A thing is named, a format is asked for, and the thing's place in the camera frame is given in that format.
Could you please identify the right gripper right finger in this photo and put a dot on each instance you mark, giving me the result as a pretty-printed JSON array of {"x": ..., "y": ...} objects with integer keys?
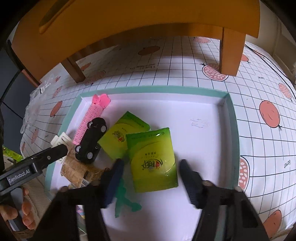
[{"x": 193, "y": 184}]

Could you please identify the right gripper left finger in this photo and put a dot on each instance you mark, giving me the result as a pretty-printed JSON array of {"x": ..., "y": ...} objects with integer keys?
[{"x": 110, "y": 182}]

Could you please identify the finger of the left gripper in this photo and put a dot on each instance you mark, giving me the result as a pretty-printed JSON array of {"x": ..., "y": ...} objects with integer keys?
[{"x": 43, "y": 159}]

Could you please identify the green toy figure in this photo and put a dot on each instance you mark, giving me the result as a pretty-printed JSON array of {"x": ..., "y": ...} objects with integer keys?
[{"x": 122, "y": 201}]

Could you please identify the green tissue pack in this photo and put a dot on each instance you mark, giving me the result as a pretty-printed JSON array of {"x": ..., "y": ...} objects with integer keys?
[
  {"x": 114, "y": 141},
  {"x": 152, "y": 161}
]

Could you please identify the black toy car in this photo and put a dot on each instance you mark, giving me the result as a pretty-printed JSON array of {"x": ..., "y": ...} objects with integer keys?
[{"x": 88, "y": 148}]

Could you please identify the pink hair rollers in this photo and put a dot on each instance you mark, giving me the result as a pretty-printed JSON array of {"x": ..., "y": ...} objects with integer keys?
[{"x": 98, "y": 104}]

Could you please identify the white teal tray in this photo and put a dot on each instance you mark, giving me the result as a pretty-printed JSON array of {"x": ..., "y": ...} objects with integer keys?
[{"x": 195, "y": 124}]

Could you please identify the clear plastic bag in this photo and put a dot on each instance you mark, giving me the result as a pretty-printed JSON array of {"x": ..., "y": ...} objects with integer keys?
[{"x": 37, "y": 97}]

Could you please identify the wooden nightstand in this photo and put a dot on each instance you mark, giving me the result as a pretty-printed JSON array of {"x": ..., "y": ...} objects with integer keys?
[{"x": 62, "y": 32}]

